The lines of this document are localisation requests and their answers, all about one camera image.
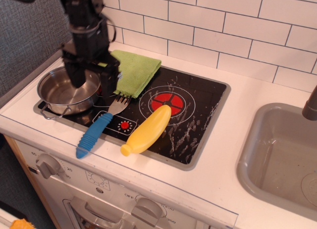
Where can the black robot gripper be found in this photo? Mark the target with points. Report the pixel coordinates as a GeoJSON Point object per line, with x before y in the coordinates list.
{"type": "Point", "coordinates": [89, 50]}

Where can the grey oven knob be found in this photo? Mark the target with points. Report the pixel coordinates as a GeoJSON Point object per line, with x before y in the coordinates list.
{"type": "Point", "coordinates": [47, 165]}
{"type": "Point", "coordinates": [147, 211]}

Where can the grey left oven knob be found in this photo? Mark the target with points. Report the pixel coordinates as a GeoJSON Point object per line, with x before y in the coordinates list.
{"type": "Point", "coordinates": [47, 165]}

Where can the blue handled metal fork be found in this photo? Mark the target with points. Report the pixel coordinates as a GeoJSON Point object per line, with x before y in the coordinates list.
{"type": "Point", "coordinates": [90, 137]}

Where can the grey faucet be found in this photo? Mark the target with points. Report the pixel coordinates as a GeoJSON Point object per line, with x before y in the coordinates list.
{"type": "Point", "coordinates": [310, 108]}

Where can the grey right oven knob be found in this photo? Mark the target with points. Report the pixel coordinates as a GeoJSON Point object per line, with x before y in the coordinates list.
{"type": "Point", "coordinates": [147, 211]}

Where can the grey plastic sink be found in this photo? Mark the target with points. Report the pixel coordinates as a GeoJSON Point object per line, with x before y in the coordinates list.
{"type": "Point", "coordinates": [278, 163]}

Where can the white toy oven front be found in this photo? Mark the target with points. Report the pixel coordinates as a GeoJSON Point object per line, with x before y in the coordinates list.
{"type": "Point", "coordinates": [77, 198]}

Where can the yellow plastic banana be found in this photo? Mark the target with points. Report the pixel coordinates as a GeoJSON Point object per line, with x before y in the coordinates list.
{"type": "Point", "coordinates": [148, 132]}

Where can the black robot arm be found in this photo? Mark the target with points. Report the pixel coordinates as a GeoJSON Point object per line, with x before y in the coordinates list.
{"type": "Point", "coordinates": [84, 13]}

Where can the orange object at corner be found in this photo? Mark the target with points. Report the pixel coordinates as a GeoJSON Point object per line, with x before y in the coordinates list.
{"type": "Point", "coordinates": [21, 224]}

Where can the green folded cloth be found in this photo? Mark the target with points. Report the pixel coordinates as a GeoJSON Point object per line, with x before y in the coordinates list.
{"type": "Point", "coordinates": [135, 72]}

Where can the black toy stove top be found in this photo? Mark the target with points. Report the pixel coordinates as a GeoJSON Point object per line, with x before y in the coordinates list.
{"type": "Point", "coordinates": [195, 105]}

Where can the stainless steel pot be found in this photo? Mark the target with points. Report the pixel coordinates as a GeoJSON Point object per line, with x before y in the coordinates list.
{"type": "Point", "coordinates": [62, 98]}

